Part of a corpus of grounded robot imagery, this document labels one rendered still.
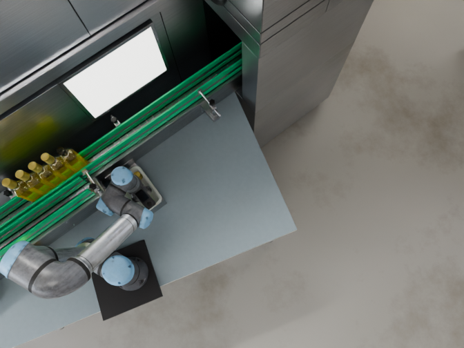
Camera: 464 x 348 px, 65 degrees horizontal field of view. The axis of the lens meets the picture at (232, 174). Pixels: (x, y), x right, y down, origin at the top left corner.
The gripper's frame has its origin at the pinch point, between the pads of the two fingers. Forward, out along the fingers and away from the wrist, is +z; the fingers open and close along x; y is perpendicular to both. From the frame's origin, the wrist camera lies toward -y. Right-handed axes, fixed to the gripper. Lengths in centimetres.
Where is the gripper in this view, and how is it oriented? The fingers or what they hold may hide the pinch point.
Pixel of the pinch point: (146, 197)
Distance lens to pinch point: 181.3
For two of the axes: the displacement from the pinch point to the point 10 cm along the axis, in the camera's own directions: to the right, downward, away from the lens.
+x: -7.9, 6.0, -1.5
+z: 0.3, 2.8, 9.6
